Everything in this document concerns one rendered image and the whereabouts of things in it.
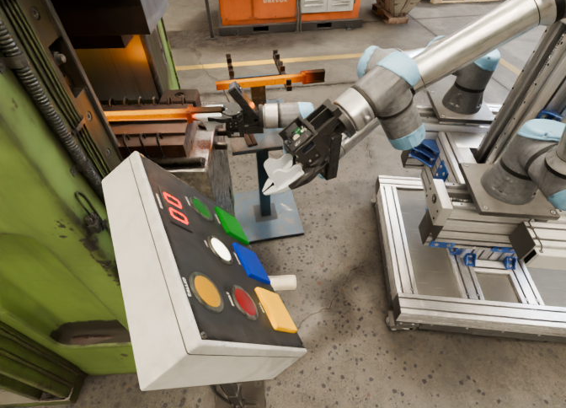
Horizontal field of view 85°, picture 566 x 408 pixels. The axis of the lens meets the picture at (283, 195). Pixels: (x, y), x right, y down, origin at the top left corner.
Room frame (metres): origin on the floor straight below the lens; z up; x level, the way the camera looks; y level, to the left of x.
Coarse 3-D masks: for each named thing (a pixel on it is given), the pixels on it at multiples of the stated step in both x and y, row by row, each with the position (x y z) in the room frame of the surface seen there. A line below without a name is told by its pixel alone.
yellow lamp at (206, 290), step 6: (198, 276) 0.19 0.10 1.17; (198, 282) 0.18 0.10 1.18; (204, 282) 0.18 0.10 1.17; (210, 282) 0.19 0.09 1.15; (198, 288) 0.17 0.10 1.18; (204, 288) 0.17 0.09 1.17; (210, 288) 0.18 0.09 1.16; (204, 294) 0.16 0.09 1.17; (210, 294) 0.17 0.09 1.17; (216, 294) 0.18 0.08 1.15; (204, 300) 0.16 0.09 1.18; (210, 300) 0.16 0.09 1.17; (216, 300) 0.17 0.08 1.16; (216, 306) 0.16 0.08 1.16
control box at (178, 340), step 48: (144, 192) 0.31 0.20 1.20; (192, 192) 0.41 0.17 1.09; (144, 240) 0.23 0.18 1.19; (192, 240) 0.26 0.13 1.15; (144, 288) 0.17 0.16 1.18; (192, 288) 0.17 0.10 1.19; (240, 288) 0.22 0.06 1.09; (144, 336) 0.12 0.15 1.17; (192, 336) 0.11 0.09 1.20; (240, 336) 0.13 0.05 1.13; (288, 336) 0.17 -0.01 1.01; (144, 384) 0.07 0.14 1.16; (192, 384) 0.09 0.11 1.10
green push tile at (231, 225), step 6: (216, 210) 0.41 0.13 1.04; (222, 210) 0.42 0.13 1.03; (222, 216) 0.39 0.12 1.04; (228, 216) 0.41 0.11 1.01; (222, 222) 0.38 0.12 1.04; (228, 222) 0.39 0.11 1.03; (234, 222) 0.41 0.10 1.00; (228, 228) 0.36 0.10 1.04; (234, 228) 0.38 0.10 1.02; (240, 228) 0.40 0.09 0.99; (228, 234) 0.35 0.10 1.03; (234, 234) 0.36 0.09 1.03; (240, 234) 0.37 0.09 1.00; (240, 240) 0.36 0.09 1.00; (246, 240) 0.37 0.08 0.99
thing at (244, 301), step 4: (236, 292) 0.20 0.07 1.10; (240, 292) 0.21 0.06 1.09; (236, 296) 0.19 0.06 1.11; (240, 296) 0.20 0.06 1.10; (244, 296) 0.20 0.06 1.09; (240, 300) 0.19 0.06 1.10; (244, 300) 0.19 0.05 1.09; (248, 300) 0.20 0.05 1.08; (240, 304) 0.18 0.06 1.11; (244, 304) 0.19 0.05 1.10; (248, 304) 0.19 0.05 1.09; (252, 304) 0.19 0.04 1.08; (244, 308) 0.18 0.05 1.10; (248, 308) 0.18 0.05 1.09; (252, 308) 0.19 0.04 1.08; (248, 312) 0.18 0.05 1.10; (252, 312) 0.18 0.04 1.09
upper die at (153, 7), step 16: (64, 0) 0.69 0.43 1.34; (80, 0) 0.69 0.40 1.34; (96, 0) 0.70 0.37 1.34; (112, 0) 0.70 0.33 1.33; (128, 0) 0.70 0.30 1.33; (144, 0) 0.72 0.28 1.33; (160, 0) 0.83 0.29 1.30; (64, 16) 0.69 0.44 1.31; (80, 16) 0.69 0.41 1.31; (96, 16) 0.69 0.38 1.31; (112, 16) 0.70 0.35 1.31; (128, 16) 0.70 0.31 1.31; (144, 16) 0.70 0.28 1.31; (160, 16) 0.80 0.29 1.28; (80, 32) 0.69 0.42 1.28; (96, 32) 0.69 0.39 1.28; (112, 32) 0.70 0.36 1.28; (128, 32) 0.70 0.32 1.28; (144, 32) 0.70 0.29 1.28
